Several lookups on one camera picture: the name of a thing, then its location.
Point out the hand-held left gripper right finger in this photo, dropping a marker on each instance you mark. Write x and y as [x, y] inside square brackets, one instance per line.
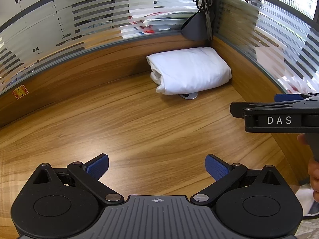
[216, 168]

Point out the frosted striped glass partition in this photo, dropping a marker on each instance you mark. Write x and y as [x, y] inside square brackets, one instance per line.
[99, 17]
[286, 29]

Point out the stack of papers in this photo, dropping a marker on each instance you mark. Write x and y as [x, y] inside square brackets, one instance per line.
[159, 20]

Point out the white shirt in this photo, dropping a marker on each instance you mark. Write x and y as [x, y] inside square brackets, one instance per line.
[189, 69]

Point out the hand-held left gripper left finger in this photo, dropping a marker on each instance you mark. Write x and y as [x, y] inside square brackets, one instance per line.
[98, 168]

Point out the red and yellow sticker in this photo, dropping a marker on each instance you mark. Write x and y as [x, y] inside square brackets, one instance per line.
[20, 92]

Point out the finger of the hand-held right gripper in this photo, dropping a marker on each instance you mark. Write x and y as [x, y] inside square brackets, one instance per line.
[289, 97]
[239, 109]

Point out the person's right hand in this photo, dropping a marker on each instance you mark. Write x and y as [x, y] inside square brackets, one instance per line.
[314, 176]

